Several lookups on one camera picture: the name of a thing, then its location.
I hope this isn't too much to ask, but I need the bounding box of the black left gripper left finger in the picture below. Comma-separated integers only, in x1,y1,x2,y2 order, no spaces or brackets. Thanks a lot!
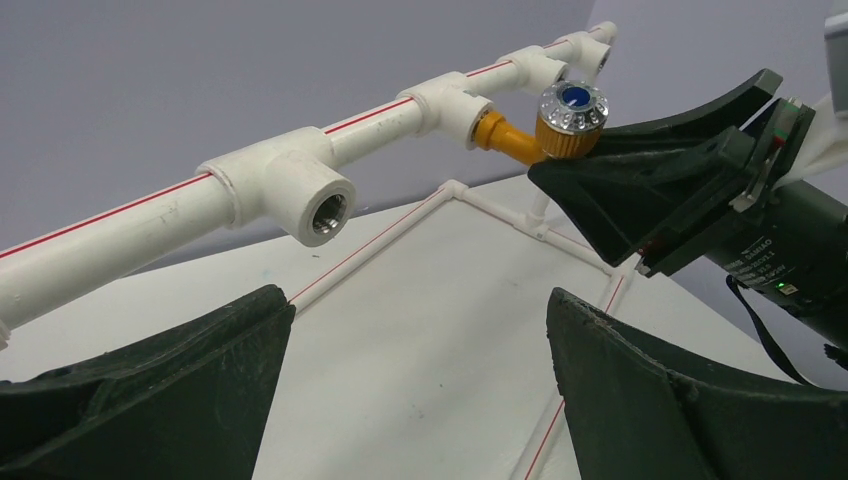
1,285,296,479

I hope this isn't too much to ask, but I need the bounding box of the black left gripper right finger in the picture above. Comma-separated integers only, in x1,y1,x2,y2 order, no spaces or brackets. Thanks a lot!
546,288,847,479

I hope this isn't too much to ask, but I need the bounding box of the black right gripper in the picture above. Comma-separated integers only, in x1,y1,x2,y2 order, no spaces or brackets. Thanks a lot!
528,69,815,279

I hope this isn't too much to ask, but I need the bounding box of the yellow plastic water faucet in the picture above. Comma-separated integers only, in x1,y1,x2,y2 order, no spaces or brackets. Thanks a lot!
471,80,610,166

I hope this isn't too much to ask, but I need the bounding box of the white PVC pipe frame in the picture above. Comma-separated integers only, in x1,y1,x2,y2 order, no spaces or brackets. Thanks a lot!
0,19,637,480

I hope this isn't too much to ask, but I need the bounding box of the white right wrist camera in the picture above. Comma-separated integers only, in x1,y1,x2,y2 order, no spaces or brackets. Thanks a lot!
774,1,847,188

